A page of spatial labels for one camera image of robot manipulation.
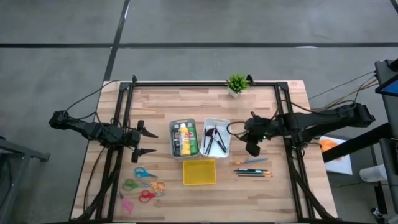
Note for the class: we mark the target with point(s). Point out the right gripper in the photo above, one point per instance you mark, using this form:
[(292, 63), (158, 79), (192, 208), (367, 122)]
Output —
[(259, 129)]

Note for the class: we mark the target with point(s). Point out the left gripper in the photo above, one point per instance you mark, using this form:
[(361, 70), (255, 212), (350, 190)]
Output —
[(132, 140)]

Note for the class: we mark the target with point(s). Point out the black and teal paintbrush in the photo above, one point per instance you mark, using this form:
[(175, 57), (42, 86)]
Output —
[(252, 170)]

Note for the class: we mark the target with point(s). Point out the thin black paintbrush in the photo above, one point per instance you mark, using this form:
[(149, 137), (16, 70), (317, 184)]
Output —
[(255, 176)]

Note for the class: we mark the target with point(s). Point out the black brush silver ferrule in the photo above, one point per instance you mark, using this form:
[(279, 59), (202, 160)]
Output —
[(210, 145), (222, 139), (205, 138)]

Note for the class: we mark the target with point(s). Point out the black paint bottle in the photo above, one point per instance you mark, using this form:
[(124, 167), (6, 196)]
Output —
[(176, 140)]

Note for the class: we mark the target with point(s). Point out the yellow paint bottle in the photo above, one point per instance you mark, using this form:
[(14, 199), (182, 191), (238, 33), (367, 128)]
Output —
[(185, 140)]

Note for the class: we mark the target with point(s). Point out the wide fluffy black brush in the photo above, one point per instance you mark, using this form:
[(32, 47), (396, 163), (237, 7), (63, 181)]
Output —
[(210, 132)]

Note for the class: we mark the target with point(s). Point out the green paint bottle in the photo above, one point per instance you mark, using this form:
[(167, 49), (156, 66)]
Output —
[(193, 140)]

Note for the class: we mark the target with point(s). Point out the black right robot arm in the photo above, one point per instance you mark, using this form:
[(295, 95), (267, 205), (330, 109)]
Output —
[(317, 119)]

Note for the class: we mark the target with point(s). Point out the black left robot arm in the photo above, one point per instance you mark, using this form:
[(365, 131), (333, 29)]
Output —
[(93, 130)]

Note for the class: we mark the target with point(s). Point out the white plastic bin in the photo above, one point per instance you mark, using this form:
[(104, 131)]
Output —
[(217, 154)]

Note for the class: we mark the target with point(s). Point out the yellow slotted plastic basket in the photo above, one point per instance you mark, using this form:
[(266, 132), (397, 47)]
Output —
[(199, 172)]

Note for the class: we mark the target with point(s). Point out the small green potted plant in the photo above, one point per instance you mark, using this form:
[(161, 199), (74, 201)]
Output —
[(237, 83)]

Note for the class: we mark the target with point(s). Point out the orange cloth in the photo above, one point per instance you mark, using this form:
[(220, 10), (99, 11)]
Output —
[(328, 145)]

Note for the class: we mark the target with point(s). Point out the white paper sheet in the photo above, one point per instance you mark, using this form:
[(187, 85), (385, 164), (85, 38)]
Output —
[(339, 166)]

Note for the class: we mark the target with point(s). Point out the black diagonal beam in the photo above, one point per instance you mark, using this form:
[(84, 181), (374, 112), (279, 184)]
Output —
[(357, 143)]

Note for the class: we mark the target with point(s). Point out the grey metal rack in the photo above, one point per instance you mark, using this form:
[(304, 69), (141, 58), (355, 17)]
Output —
[(25, 149)]

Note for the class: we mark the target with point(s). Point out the white paper roll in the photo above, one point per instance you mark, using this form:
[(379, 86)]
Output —
[(373, 173)]

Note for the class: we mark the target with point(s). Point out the black caster wheel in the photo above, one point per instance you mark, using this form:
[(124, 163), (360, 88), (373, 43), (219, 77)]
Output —
[(377, 214)]

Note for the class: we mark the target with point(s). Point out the black equipment stand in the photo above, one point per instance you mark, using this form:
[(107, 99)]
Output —
[(390, 112)]

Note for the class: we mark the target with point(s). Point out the blue screen tablet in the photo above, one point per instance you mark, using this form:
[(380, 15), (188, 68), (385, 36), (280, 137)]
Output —
[(390, 88)]

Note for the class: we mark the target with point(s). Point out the black metal rig frame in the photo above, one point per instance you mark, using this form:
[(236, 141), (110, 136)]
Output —
[(186, 84)]

